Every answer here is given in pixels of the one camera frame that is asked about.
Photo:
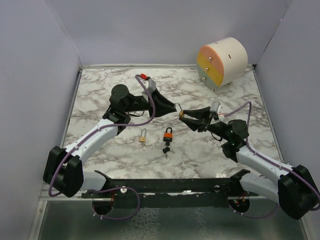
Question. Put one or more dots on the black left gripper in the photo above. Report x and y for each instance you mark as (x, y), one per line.
(162, 106)

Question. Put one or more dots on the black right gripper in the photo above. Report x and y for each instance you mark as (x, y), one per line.
(194, 124)

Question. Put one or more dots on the orange black padlock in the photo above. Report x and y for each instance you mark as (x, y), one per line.
(168, 136)

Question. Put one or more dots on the black keys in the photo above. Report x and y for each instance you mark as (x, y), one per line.
(167, 150)

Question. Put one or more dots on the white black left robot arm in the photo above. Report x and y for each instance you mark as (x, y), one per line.
(64, 167)

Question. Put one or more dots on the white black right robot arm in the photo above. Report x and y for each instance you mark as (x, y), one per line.
(292, 188)

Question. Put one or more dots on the brass padlock long shackle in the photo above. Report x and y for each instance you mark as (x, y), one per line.
(142, 137)

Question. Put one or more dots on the round pastel drawer cabinet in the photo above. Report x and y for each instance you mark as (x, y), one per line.
(221, 62)

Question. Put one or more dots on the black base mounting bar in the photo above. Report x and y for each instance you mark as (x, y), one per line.
(231, 184)

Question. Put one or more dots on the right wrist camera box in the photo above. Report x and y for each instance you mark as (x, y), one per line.
(215, 110)

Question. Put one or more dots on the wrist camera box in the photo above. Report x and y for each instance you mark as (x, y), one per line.
(215, 110)
(150, 85)

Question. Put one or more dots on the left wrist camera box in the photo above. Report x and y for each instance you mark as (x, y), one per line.
(150, 85)

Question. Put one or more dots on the aluminium frame rail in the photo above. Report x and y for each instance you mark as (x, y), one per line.
(123, 192)

